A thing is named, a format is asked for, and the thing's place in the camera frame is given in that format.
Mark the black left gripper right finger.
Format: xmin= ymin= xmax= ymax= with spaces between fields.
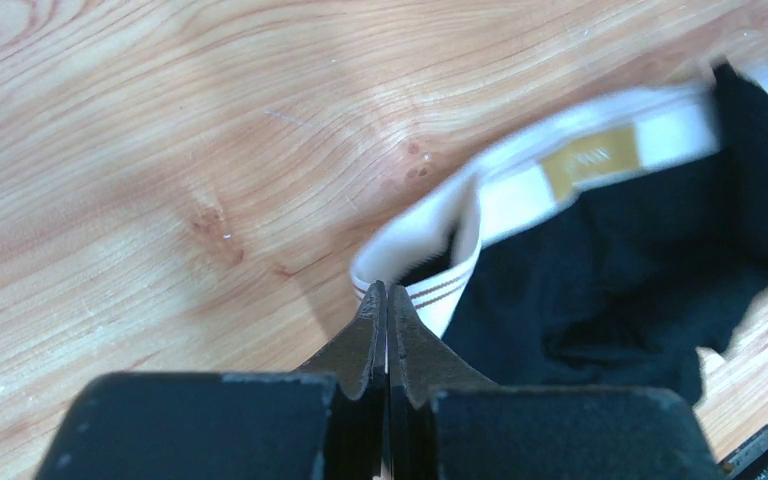
xmin=387 ymin=285 xmax=723 ymax=479

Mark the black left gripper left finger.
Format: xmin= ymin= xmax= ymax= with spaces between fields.
xmin=36 ymin=283 xmax=386 ymax=479

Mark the black underwear cream waistband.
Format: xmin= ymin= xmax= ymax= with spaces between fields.
xmin=349 ymin=62 xmax=768 ymax=404

